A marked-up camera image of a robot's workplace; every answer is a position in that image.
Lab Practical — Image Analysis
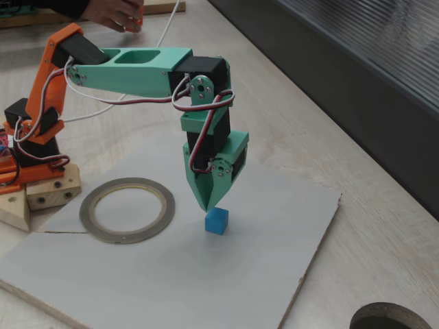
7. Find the blue cube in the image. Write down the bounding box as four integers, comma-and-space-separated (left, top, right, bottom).
204, 206, 230, 236

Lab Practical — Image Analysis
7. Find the dark sleeved forearm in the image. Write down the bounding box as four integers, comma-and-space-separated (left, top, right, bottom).
56, 0, 93, 21

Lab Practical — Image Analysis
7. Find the person's hand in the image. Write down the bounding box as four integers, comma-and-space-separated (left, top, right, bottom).
82, 0, 142, 34

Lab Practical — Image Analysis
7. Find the white chipboard panel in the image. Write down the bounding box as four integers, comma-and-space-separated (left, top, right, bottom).
0, 132, 343, 329

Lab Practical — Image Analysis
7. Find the grey ribbed desk divider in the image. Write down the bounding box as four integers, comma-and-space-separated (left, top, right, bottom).
208, 0, 439, 222

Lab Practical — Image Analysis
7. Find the wooden base block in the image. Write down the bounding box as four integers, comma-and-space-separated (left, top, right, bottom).
25, 160, 82, 210

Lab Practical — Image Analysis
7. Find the flat wooden leader base board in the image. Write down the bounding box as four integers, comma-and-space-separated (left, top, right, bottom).
0, 1, 187, 29

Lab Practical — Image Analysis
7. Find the long wooden plank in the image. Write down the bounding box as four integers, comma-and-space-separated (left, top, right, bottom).
0, 188, 32, 232

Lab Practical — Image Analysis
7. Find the orange board holder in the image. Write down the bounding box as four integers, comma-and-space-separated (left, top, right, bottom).
0, 166, 21, 195

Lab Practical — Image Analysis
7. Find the red controller circuit board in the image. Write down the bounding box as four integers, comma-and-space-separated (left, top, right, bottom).
0, 126, 11, 160

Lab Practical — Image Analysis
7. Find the grey ring of tape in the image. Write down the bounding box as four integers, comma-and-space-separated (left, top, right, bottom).
79, 177, 176, 245

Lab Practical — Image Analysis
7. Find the white USB cable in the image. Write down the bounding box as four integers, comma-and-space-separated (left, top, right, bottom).
63, 0, 181, 123

